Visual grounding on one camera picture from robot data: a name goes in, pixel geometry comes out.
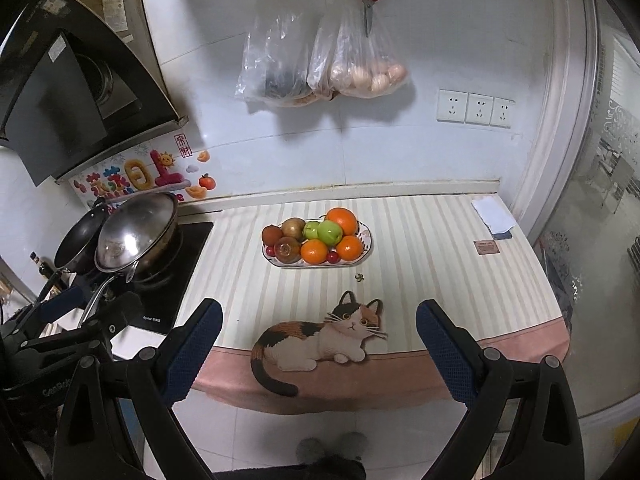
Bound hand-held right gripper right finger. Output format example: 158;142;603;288
416;299;586;480

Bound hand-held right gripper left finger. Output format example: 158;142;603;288
57;298;224;480

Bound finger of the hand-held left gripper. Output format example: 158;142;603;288
20;286;84;337
80;290;144;342

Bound floral ceramic plate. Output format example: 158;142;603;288
262;219;374;270

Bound brown pear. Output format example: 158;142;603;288
280;217;307;240

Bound large orange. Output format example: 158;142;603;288
325;207;359;236

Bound dark sauce bottle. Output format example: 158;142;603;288
30;251;57;282

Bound black frying pan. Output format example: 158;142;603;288
35;199;110;306

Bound black induction cooktop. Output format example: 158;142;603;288
107;220;215;334

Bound striped cat table mat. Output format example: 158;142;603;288
192;192;572;416

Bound wok with steel lid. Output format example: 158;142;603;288
79;191;181;327

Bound white folded cloth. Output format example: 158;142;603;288
470;195;517;235

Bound frosted glass sliding door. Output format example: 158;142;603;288
532;0;640;418

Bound black range hood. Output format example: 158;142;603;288
0;0;190;188

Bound clear bag of eggs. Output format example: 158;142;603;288
329;0;412;99

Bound clear bag with dark contents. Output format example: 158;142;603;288
235;0;322;108

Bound clear plastic bag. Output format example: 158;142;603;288
306;7;347;103

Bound colourful wall stickers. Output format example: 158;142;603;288
71;132;215;207

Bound white wall socket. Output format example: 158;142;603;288
465;92;496;126
436;88;470;124
490;96;516;129

